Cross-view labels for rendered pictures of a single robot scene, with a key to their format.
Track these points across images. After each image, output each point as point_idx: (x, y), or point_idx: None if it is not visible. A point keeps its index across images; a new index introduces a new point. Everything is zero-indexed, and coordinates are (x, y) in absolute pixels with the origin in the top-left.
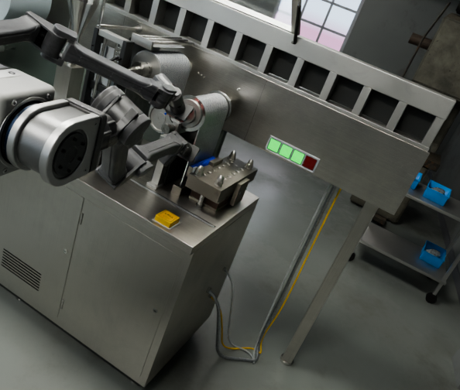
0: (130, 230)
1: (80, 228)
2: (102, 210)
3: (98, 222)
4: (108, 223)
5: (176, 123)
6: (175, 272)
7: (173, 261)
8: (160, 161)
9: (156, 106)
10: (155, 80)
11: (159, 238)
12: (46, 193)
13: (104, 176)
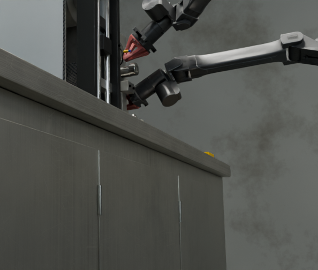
0: (202, 189)
1: (181, 229)
2: (188, 179)
3: (188, 202)
4: (192, 194)
5: (122, 65)
6: (221, 211)
7: (219, 199)
8: (180, 95)
9: (193, 24)
10: (164, 0)
11: (211, 180)
12: (152, 201)
13: None
